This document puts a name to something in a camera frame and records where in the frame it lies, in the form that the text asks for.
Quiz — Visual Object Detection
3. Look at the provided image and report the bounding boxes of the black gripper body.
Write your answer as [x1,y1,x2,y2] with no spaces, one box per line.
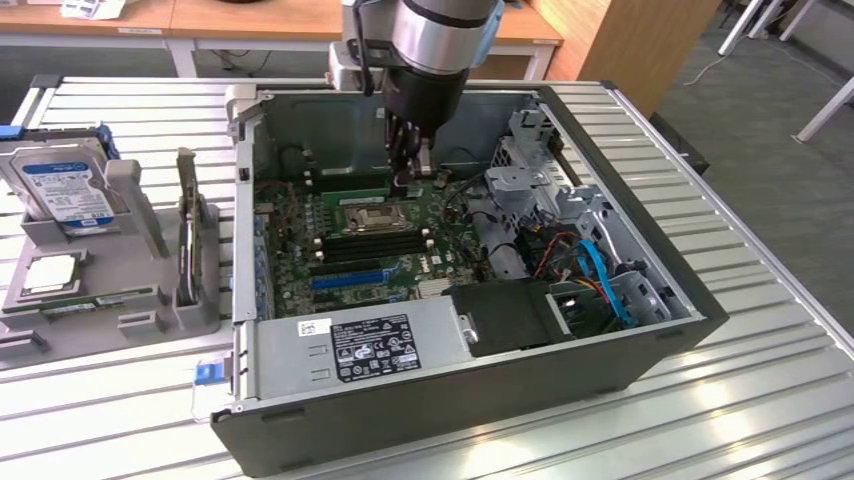
[382,66,470,139]

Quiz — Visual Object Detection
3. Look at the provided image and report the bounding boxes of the green installed RAM stick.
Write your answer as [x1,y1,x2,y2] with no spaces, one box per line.
[320,187,392,199]

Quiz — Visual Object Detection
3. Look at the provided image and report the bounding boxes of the black RAM slot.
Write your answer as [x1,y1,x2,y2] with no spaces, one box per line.
[314,233,434,253]
[316,244,436,265]
[315,239,435,259]
[312,227,432,247]

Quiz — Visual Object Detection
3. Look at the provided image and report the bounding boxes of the metal CPU socket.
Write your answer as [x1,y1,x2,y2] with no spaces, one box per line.
[338,201,403,236]

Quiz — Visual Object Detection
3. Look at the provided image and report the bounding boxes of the metal disk bay cage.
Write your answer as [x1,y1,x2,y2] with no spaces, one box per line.
[484,107,676,326]

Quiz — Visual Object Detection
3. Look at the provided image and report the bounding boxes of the black expansion slot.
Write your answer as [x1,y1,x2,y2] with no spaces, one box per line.
[307,258,383,279]

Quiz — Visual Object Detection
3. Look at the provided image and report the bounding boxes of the blue expansion slot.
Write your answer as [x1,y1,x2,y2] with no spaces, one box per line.
[308,269,390,293]

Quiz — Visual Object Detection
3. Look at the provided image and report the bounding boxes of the green motherboard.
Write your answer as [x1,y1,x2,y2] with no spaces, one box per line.
[251,174,496,321]

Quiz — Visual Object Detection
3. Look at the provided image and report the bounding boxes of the long wooden desk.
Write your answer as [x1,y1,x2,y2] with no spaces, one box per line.
[0,0,566,81]

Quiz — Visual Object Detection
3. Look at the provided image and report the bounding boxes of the wooden cabinet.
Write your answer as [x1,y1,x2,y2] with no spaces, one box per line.
[532,0,726,117]

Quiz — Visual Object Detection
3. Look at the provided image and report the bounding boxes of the graphics card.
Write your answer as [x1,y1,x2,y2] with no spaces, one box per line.
[175,146,209,307]

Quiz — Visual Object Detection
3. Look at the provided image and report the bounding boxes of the grey parts rack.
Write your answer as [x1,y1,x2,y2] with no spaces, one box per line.
[0,158,223,372]

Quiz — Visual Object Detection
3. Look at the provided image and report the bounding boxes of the silver power supply unit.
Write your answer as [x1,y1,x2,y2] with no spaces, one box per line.
[251,298,471,402]

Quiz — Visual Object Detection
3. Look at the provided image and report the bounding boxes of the blue disk caddy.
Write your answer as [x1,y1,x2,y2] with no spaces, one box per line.
[0,121,113,162]

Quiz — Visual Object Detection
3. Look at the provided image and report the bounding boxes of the hard disk blue label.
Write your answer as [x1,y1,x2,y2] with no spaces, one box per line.
[0,142,127,237]

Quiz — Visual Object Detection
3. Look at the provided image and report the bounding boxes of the black open PC case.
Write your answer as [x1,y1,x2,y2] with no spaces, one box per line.
[208,82,730,477]

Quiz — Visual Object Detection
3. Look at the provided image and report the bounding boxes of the white papers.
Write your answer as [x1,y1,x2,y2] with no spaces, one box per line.
[57,0,123,21]

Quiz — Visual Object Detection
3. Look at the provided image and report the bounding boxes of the silver CPU chip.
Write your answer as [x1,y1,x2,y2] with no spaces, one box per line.
[21,253,85,297]

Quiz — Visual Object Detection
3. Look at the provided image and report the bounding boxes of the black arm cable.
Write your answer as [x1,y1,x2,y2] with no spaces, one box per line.
[351,0,376,97]

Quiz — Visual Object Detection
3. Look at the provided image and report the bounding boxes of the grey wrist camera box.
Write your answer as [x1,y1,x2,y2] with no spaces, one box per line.
[324,39,402,93]

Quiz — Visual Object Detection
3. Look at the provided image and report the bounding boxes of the red and black wire bundle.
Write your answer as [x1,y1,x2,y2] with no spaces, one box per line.
[526,225,588,281]

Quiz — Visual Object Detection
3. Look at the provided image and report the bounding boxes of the blue flat data wire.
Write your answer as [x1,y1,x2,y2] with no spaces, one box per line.
[575,238,636,330]

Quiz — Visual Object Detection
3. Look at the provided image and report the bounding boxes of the white floor cable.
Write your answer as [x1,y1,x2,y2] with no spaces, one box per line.
[682,47,729,85]

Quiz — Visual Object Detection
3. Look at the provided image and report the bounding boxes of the white table leg frame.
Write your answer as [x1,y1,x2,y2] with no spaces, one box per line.
[793,74,854,144]

